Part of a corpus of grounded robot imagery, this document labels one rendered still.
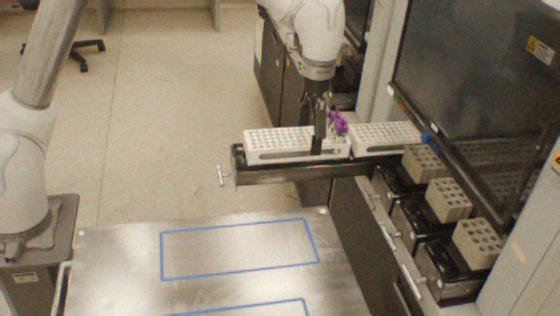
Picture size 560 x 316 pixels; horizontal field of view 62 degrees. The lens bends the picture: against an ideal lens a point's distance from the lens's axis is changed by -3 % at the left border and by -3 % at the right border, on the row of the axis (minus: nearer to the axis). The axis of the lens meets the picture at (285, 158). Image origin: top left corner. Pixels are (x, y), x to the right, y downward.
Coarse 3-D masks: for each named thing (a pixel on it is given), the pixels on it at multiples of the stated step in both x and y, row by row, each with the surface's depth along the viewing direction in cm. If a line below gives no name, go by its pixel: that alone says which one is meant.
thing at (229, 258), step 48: (96, 240) 106; (144, 240) 107; (192, 240) 108; (240, 240) 110; (288, 240) 111; (336, 240) 112; (96, 288) 96; (144, 288) 97; (192, 288) 98; (240, 288) 99; (288, 288) 100; (336, 288) 101
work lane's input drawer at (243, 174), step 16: (240, 144) 140; (240, 160) 134; (320, 160) 137; (336, 160) 138; (352, 160) 139; (368, 160) 141; (384, 160) 142; (224, 176) 139; (240, 176) 133; (256, 176) 134; (272, 176) 135; (288, 176) 136; (304, 176) 138; (320, 176) 139; (336, 176) 140; (352, 176) 142
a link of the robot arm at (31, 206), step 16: (0, 144) 107; (16, 144) 108; (32, 144) 118; (0, 160) 104; (16, 160) 107; (32, 160) 111; (0, 176) 105; (16, 176) 107; (32, 176) 111; (0, 192) 106; (16, 192) 108; (32, 192) 112; (0, 208) 108; (16, 208) 110; (32, 208) 113; (48, 208) 121; (0, 224) 111; (16, 224) 112; (32, 224) 115
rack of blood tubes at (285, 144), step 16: (288, 128) 140; (304, 128) 141; (256, 144) 133; (272, 144) 133; (288, 144) 134; (304, 144) 135; (336, 144) 136; (256, 160) 133; (272, 160) 134; (288, 160) 135
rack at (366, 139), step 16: (352, 128) 143; (368, 128) 144; (384, 128) 146; (400, 128) 145; (416, 128) 146; (352, 144) 142; (368, 144) 138; (384, 144) 139; (400, 144) 148; (416, 144) 149
